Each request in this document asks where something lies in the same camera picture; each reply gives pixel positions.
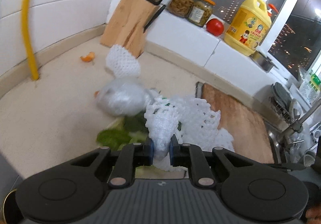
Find small white foam net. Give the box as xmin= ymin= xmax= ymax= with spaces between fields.
xmin=105 ymin=44 xmax=141 ymax=79

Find large white foam net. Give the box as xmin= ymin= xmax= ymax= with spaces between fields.
xmin=144 ymin=96 xmax=236 ymax=172

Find steel faucet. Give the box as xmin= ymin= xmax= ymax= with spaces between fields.
xmin=283 ymin=103 xmax=321 ymax=146

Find slim black handle knife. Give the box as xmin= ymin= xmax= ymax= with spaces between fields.
xmin=143 ymin=5 xmax=166 ymax=34

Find dark green leaf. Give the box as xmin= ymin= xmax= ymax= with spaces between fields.
xmin=97 ymin=115 xmax=149 ymax=151

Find yellow detergent bottle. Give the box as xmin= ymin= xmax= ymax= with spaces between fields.
xmin=224 ymin=0 xmax=272 ymax=57

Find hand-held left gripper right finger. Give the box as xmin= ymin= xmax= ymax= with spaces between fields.
xmin=169 ymin=137 xmax=251 ymax=187

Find clear plastic bag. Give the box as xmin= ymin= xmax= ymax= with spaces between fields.
xmin=95 ymin=79 xmax=161 ymax=116

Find green white bag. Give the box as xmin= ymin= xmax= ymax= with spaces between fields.
xmin=298 ymin=68 xmax=321 ymax=104

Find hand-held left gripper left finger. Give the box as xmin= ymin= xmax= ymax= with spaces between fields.
xmin=70 ymin=139 xmax=154 ymax=187

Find red tomato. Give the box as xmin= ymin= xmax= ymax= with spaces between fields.
xmin=206 ymin=18 xmax=224 ymax=37

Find yellow pipe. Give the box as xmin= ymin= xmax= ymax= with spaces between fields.
xmin=21 ymin=0 xmax=39 ymax=81

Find steel cup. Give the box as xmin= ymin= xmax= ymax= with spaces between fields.
xmin=253 ymin=51 xmax=279 ymax=72

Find steel sink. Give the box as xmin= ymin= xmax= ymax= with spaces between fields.
xmin=266 ymin=124 xmax=321 ymax=165

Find glass jar brown pickles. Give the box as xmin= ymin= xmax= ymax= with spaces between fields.
xmin=168 ymin=0 xmax=195 ymax=18

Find orange pump bottle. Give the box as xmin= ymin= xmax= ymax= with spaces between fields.
xmin=267 ymin=3 xmax=279 ymax=17

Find wire dish rack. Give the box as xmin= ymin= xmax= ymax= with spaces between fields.
xmin=269 ymin=82 xmax=303 ymax=124

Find glass jar green pickles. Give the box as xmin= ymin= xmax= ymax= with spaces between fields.
xmin=188 ymin=0 xmax=216 ymax=27

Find wooden knife block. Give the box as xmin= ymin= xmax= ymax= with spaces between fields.
xmin=100 ymin=0 xmax=161 ymax=57

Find wooden cutting board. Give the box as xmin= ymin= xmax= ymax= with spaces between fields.
xmin=201 ymin=83 xmax=275 ymax=164

